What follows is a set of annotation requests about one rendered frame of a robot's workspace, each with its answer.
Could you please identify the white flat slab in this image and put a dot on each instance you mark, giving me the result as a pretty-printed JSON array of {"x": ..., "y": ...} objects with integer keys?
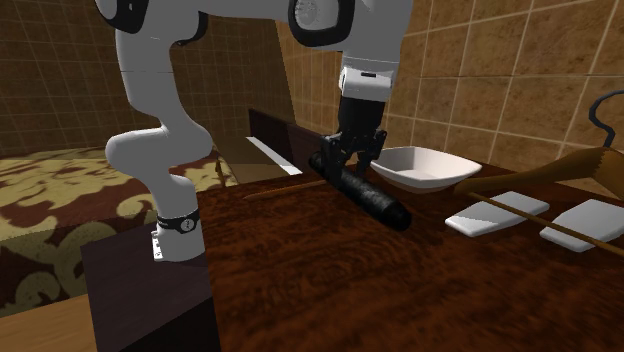
[
  {"x": 590, "y": 219},
  {"x": 482, "y": 219}
]

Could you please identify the white square bowl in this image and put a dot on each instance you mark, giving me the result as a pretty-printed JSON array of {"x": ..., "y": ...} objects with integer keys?
[{"x": 424, "y": 168}]

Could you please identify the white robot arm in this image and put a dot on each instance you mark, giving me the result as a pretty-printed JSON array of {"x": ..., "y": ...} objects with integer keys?
[{"x": 146, "y": 97}]

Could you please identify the brown wooden coat hanger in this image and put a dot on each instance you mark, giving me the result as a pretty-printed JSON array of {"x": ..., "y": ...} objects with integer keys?
[{"x": 546, "y": 170}]

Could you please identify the black cylinder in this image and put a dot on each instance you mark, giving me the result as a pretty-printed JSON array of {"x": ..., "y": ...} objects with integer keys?
[{"x": 375, "y": 202}]

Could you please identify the dark robot stand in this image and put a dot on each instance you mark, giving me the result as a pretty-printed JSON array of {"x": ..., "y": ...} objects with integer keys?
[{"x": 141, "y": 302}]

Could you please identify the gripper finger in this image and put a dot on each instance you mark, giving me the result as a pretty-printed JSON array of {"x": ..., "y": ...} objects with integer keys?
[
  {"x": 334, "y": 161},
  {"x": 370, "y": 148}
]

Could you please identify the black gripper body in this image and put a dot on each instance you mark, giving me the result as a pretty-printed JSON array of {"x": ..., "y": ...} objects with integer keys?
[{"x": 360, "y": 117}]

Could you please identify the brown wooden table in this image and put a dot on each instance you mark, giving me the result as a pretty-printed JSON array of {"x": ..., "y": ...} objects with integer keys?
[{"x": 351, "y": 287}]

